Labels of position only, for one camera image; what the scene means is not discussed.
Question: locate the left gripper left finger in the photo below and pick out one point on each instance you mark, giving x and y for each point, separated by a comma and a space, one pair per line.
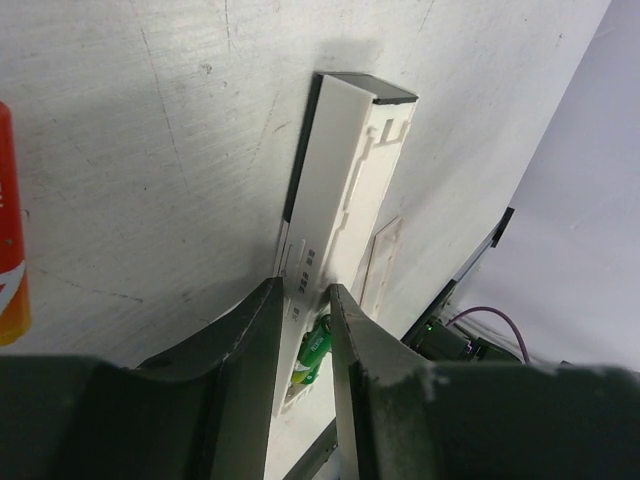
198, 410

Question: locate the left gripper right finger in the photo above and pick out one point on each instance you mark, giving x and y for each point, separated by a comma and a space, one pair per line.
400, 416

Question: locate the white remote control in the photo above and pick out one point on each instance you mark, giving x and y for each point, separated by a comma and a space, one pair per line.
351, 138

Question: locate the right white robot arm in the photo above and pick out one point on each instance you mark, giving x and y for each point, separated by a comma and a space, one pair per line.
436, 342

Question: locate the green battery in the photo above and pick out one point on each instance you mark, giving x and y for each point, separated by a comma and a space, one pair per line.
314, 347

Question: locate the white battery cover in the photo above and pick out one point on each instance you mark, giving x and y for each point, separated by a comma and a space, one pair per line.
380, 262

